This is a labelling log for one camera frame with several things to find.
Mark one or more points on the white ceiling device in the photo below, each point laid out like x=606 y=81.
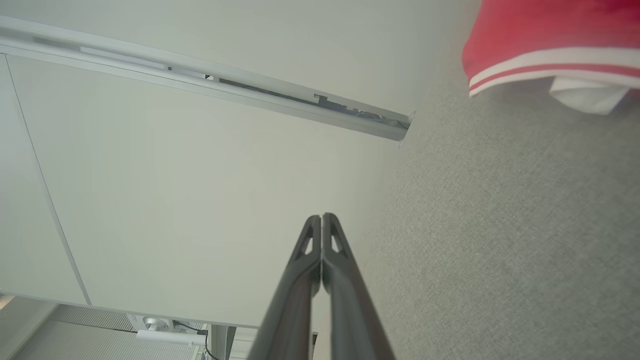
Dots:
x=170 y=338

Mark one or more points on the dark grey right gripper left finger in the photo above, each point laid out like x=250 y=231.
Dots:
x=290 y=310

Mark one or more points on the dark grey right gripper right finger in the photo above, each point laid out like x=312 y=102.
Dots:
x=352 y=320

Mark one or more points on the red Bulls basketball jersey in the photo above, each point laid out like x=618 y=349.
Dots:
x=525 y=30

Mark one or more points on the grey metal partition post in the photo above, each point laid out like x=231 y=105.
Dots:
x=150 y=75

